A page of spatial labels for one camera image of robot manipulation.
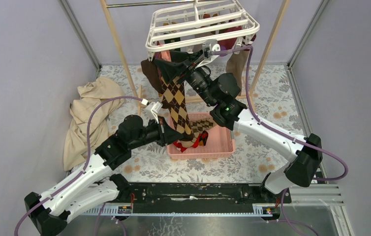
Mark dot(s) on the floral patterned mat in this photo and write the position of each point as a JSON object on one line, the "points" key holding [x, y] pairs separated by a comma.
{"points": [[252, 160]]}

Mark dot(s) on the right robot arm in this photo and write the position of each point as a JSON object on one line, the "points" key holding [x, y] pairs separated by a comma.
{"points": [[302, 154]]}

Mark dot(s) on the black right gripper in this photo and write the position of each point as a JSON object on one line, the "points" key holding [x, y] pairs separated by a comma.
{"points": [[184, 61]]}

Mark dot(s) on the dark brown tan argyle sock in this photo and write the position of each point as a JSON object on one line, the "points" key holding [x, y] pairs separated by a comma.
{"points": [[173, 99]]}

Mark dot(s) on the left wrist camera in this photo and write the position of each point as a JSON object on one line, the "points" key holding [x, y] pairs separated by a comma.
{"points": [[152, 109]]}

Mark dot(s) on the beige cloth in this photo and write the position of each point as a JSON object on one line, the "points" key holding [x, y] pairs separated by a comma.
{"points": [[91, 95]]}

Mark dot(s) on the taupe sock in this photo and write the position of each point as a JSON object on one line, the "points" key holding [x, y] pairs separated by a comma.
{"points": [[236, 64]]}

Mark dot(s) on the black red yellow argyle sock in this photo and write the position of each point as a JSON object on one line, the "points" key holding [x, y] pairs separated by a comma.
{"points": [[201, 140]]}

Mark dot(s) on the beige green argyle sock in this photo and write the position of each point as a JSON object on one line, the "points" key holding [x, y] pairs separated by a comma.
{"points": [[200, 125]]}

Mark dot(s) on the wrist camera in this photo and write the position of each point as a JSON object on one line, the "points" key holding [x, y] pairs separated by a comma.
{"points": [[209, 48], [152, 109]]}

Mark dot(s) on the metal hanging rod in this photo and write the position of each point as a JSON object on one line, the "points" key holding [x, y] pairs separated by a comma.
{"points": [[133, 4]]}

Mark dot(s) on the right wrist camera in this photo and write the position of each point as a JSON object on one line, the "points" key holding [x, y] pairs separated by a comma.
{"points": [[209, 48]]}

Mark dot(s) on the pink plastic basket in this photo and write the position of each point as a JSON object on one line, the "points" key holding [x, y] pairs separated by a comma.
{"points": [[220, 144]]}

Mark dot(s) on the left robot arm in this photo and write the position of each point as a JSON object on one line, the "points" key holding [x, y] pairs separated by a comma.
{"points": [[53, 209]]}

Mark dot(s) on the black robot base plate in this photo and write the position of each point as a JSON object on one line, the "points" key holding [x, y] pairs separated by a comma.
{"points": [[194, 198]]}

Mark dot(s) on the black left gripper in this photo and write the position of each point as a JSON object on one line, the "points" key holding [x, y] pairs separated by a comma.
{"points": [[167, 135]]}

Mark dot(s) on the white clip hanger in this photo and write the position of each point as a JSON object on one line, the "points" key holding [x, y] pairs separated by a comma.
{"points": [[199, 21]]}

